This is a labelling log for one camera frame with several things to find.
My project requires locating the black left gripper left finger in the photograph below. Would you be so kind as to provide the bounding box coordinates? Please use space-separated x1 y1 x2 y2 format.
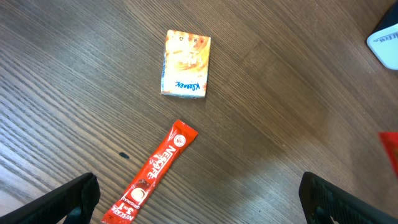
1 172 101 224

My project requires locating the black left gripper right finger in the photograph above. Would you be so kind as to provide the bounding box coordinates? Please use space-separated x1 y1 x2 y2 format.
298 172 397 224

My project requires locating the red stick sachet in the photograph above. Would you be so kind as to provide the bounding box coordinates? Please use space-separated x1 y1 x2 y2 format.
101 119 198 224

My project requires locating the red candy bag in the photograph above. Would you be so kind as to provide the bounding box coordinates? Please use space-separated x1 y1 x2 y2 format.
379 132 398 175

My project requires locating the white barcode scanner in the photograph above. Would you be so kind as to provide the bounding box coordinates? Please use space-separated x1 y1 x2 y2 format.
366 2 398 70

